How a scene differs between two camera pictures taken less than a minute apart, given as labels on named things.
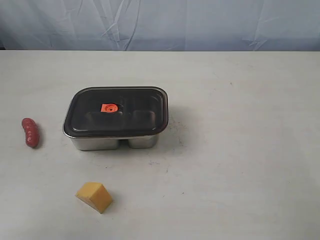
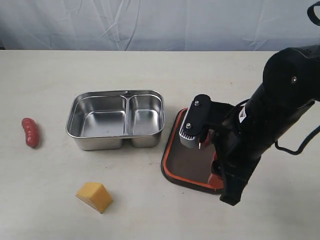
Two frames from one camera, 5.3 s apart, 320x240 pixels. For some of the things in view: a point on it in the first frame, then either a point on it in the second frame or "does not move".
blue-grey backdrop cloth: [269, 25] does not move
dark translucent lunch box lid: [116, 111] -> [185, 166]
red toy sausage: [31, 132] does not move
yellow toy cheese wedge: [95, 195] does not move
